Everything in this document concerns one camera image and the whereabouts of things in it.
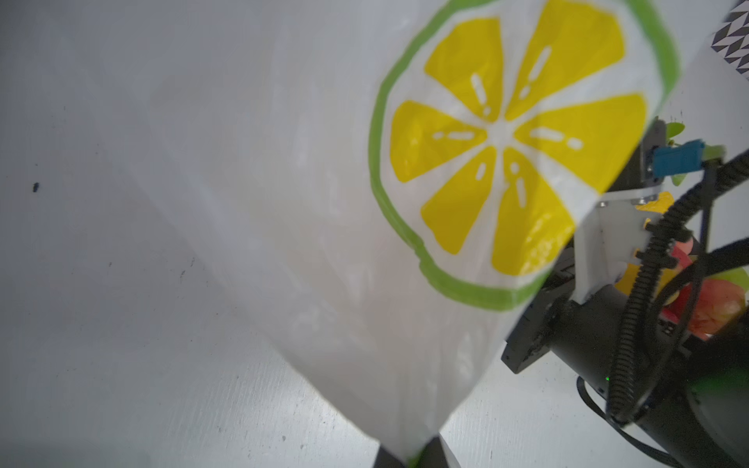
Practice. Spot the red yellow fake mango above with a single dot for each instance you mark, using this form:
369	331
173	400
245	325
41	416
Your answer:
719	301

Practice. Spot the yellow fake pear with leaves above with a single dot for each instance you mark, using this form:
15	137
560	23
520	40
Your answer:
673	169

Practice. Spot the yellow fake lemon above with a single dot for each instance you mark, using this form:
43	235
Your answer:
628	280

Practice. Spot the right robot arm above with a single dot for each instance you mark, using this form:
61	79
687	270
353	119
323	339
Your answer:
698	413

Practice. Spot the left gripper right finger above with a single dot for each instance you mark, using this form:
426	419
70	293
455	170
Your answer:
437	454

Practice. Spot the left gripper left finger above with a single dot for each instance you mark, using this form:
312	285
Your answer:
386	460

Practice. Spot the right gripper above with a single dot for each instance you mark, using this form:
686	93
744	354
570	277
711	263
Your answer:
546	324

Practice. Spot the white plastic bag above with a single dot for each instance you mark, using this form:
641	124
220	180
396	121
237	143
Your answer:
385	185

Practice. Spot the pink fake peach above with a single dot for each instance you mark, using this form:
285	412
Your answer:
681	252

